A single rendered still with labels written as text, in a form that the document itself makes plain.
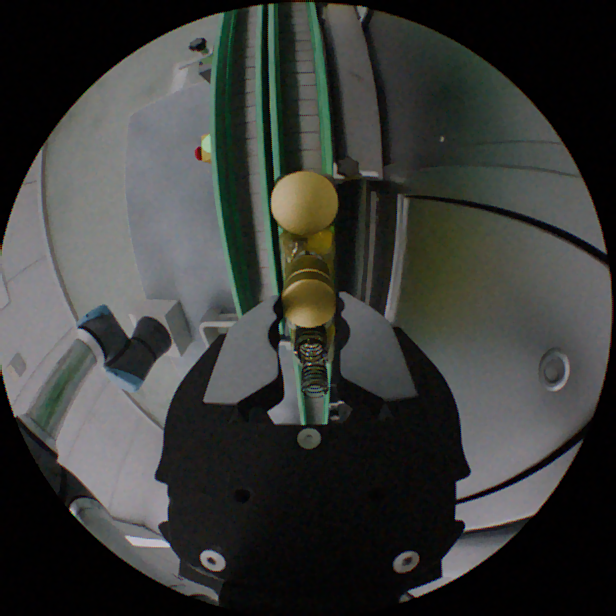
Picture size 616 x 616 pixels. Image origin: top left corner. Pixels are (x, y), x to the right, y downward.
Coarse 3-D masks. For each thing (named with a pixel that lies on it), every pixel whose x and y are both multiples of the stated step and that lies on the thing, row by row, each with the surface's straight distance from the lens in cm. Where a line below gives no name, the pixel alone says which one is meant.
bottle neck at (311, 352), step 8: (296, 328) 18; (304, 328) 17; (312, 328) 17; (320, 328) 18; (296, 336) 17; (304, 336) 16; (312, 336) 16; (320, 336) 17; (296, 344) 16; (304, 344) 16; (312, 344) 19; (320, 344) 16; (296, 352) 17; (304, 352) 18; (312, 352) 18; (320, 352) 18; (304, 360) 18; (312, 360) 18; (320, 360) 18
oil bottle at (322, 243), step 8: (288, 232) 20; (320, 232) 19; (328, 232) 19; (280, 240) 19; (288, 240) 18; (296, 240) 18; (304, 240) 18; (312, 240) 18; (320, 240) 18; (328, 240) 18; (280, 248) 19; (288, 248) 18; (296, 248) 18; (304, 248) 18; (312, 248) 18; (320, 248) 18; (328, 248) 18; (280, 256) 19; (288, 256) 18; (328, 256) 18; (288, 264) 18; (328, 264) 18
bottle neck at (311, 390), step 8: (304, 368) 22; (312, 368) 21; (320, 368) 22; (304, 376) 21; (312, 376) 21; (320, 376) 21; (304, 384) 21; (312, 384) 20; (320, 384) 20; (328, 384) 22; (304, 392) 21; (312, 392) 22; (320, 392) 22
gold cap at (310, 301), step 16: (304, 256) 15; (288, 272) 14; (304, 272) 12; (320, 272) 12; (288, 288) 11; (304, 288) 11; (320, 288) 11; (288, 304) 12; (304, 304) 12; (320, 304) 12; (336, 304) 12; (304, 320) 12; (320, 320) 12
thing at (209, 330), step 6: (204, 324) 60; (210, 324) 59; (216, 324) 58; (222, 324) 57; (228, 324) 57; (204, 330) 63; (210, 330) 66; (216, 330) 69; (222, 330) 69; (204, 336) 64; (210, 336) 66; (216, 336) 70; (210, 342) 66
